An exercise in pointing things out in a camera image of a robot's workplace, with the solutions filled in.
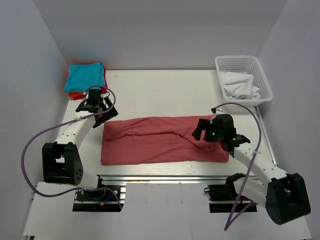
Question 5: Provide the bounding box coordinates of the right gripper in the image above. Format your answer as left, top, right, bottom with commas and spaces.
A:
192, 118, 225, 142

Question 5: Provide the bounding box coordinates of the salmon pink t-shirt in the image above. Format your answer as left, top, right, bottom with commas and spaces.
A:
100, 116, 229, 166

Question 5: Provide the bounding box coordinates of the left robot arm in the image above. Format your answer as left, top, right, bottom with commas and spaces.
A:
42, 89, 118, 200

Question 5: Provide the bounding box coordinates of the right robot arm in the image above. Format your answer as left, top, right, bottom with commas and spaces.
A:
192, 114, 311, 225

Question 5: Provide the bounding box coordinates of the folded orange t-shirt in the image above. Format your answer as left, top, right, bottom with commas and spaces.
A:
68, 92, 86, 101

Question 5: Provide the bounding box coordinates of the folded teal t-shirt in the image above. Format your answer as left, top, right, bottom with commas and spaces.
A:
64, 62, 107, 93

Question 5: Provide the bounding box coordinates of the folded red t-shirt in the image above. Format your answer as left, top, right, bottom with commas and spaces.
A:
103, 68, 108, 87

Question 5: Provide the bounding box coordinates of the white t-shirt in basket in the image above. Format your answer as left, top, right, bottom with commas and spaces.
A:
222, 71, 261, 100

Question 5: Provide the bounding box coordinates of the white plastic basket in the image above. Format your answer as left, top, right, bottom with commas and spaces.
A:
215, 55, 273, 107

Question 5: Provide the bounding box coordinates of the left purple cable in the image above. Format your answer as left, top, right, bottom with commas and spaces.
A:
20, 85, 123, 211

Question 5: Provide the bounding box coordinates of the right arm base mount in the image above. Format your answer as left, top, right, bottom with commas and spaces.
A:
203, 173, 245, 214

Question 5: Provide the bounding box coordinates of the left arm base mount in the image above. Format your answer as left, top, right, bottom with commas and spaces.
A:
72, 176, 126, 213

